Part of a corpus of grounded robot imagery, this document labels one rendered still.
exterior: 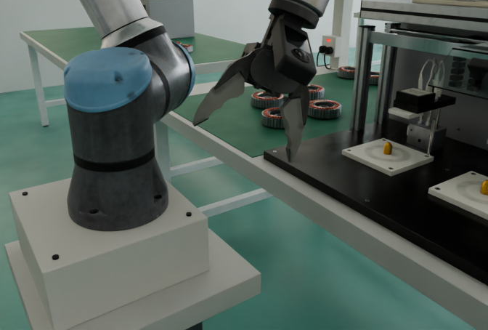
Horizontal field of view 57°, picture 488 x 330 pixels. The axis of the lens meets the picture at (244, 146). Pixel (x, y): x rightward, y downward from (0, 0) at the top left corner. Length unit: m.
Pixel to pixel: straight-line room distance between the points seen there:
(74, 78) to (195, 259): 0.32
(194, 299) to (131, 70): 0.33
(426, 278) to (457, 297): 0.05
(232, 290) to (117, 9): 0.46
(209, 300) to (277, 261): 1.34
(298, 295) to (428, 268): 1.11
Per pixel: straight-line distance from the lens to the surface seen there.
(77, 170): 0.68
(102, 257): 0.63
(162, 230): 0.66
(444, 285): 0.78
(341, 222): 0.89
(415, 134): 1.21
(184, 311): 0.68
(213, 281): 0.71
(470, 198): 0.96
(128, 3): 0.75
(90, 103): 0.61
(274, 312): 1.78
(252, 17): 6.22
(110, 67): 0.62
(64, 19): 5.25
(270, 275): 1.94
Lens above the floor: 1.19
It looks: 22 degrees down
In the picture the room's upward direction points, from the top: straight up
